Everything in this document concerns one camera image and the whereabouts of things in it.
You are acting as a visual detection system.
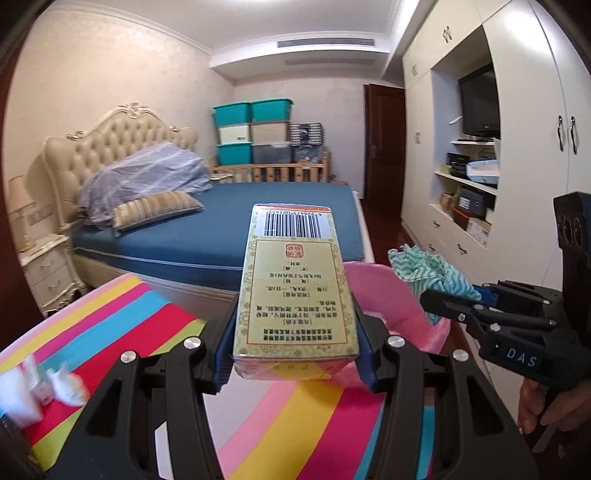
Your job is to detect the blue striped duvet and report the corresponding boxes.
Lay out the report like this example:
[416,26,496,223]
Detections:
[78,142,214,222]

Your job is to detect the rainbow striped tablecloth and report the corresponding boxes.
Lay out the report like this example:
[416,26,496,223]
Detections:
[0,272,437,480]

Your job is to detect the gold striped pillow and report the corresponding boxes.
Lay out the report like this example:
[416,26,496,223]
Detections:
[112,191,205,232]

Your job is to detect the pink trash bag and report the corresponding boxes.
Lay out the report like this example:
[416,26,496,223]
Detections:
[259,261,451,407]

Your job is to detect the black television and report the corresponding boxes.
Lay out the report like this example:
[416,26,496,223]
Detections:
[458,64,502,138]

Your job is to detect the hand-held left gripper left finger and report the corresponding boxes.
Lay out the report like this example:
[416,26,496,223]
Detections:
[46,314,238,480]

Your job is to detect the person's right hand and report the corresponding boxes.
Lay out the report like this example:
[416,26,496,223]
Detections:
[517,378,591,435]

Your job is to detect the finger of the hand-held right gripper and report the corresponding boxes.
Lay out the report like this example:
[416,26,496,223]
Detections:
[473,279,561,319]
[420,288,557,340]

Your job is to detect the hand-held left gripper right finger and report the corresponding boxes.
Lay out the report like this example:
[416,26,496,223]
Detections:
[355,314,541,480]

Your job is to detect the ceiling air vent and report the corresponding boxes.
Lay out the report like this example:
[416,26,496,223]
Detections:
[277,38,376,49]

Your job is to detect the black safe box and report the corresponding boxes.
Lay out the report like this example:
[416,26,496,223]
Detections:
[457,185,497,217]

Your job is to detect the white carved nightstand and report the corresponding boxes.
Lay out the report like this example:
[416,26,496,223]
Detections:
[18,233,88,317]

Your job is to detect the wooden crib rail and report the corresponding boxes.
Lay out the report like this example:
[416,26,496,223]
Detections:
[208,154,334,184]

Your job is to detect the dark wooden room door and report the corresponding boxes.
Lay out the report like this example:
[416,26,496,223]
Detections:
[363,84,407,200]

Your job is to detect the yellow medicine box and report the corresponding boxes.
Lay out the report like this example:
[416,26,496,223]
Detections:
[232,203,361,381]

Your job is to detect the crumpled white plastic bag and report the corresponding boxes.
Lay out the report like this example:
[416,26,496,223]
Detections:
[0,362,92,424]

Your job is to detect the green striped cloth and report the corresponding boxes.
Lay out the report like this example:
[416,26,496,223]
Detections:
[388,244,483,326]

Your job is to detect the black white patterned bag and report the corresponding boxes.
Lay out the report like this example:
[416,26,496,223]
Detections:
[290,122,326,163]

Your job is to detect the black electronic device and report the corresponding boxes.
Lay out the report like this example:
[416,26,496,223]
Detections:
[445,154,471,176]

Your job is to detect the bed with blue sheet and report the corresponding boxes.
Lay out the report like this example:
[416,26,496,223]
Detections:
[69,182,375,296]

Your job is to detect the stack of plastic storage boxes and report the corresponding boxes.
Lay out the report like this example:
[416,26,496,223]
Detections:
[212,98,295,166]

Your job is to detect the white built-in wardrobe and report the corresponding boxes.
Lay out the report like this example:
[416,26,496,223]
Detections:
[401,0,591,416]

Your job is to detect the beige tufted headboard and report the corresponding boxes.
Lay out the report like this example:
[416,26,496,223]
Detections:
[41,102,200,232]

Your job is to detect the small cardboard box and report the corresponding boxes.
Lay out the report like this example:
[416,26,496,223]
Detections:
[466,217,491,247]

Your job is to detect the flat white box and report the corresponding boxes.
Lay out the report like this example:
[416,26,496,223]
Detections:
[465,159,502,183]

